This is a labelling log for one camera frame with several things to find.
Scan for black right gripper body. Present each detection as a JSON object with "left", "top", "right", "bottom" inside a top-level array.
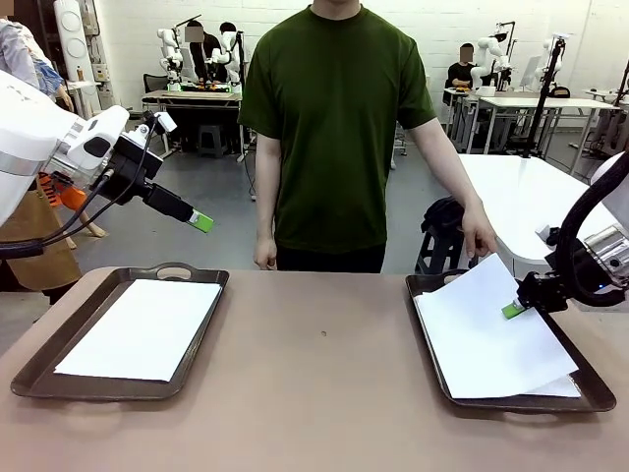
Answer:
[{"left": 515, "top": 271, "right": 574, "bottom": 314}]

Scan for person in striped shirt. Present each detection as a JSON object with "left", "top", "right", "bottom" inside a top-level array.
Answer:
[{"left": 0, "top": 14, "right": 108, "bottom": 251}]

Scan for long white background table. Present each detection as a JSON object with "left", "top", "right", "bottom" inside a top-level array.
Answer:
[{"left": 441, "top": 87, "right": 621, "bottom": 176}]

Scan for person's left hand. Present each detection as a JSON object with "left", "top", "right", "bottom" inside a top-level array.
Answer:
[{"left": 461, "top": 207, "right": 499, "bottom": 259}]

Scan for white standing air conditioner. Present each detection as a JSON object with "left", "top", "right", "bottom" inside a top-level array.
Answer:
[{"left": 52, "top": 0, "right": 97, "bottom": 119}]

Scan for person's left forearm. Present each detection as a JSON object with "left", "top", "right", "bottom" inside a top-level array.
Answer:
[{"left": 400, "top": 116, "right": 486, "bottom": 217}]

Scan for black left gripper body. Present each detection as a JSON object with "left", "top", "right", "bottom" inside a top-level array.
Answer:
[{"left": 100, "top": 133, "right": 195, "bottom": 224}]

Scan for black trousers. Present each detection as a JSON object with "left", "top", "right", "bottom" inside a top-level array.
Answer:
[{"left": 274, "top": 243, "right": 387, "bottom": 274}]

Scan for wooden background table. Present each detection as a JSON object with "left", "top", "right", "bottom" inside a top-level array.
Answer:
[{"left": 142, "top": 89, "right": 246, "bottom": 158}]

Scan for brown apron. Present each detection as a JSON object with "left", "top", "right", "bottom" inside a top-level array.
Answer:
[{"left": 0, "top": 189, "right": 83, "bottom": 296}]

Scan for person's right forearm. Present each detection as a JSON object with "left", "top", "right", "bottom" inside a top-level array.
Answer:
[{"left": 255, "top": 132, "right": 284, "bottom": 242}]

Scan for white monitor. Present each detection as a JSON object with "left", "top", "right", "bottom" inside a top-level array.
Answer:
[{"left": 519, "top": 54, "right": 543, "bottom": 86}]

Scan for person's right hand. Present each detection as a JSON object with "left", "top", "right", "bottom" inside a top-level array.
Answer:
[{"left": 253, "top": 237, "right": 280, "bottom": 271}]

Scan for grey plastic stool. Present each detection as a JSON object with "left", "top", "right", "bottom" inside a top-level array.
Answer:
[{"left": 198, "top": 124, "right": 226, "bottom": 158}]

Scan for black office chair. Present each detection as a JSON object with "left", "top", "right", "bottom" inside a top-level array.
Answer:
[{"left": 142, "top": 73, "right": 171, "bottom": 104}]

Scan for black left arm cable bundle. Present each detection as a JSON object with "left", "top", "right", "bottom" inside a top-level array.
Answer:
[{"left": 0, "top": 117, "right": 163, "bottom": 261}]

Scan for person in green shirt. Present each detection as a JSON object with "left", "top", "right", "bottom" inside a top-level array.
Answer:
[{"left": 238, "top": 4, "right": 437, "bottom": 256}]

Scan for black step stool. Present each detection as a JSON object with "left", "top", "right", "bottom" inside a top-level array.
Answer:
[{"left": 415, "top": 228, "right": 473, "bottom": 275}]

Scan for brown plastic serving tray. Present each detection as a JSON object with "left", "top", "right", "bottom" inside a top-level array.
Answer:
[
  {"left": 405, "top": 268, "right": 617, "bottom": 413},
  {"left": 10, "top": 262, "right": 231, "bottom": 402}
]

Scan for black tripod pole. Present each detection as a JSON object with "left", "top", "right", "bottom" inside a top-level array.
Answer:
[{"left": 520, "top": 36, "right": 566, "bottom": 159}]

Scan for person's neck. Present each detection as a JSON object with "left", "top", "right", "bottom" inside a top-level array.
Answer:
[{"left": 309, "top": 0, "right": 363, "bottom": 20}]

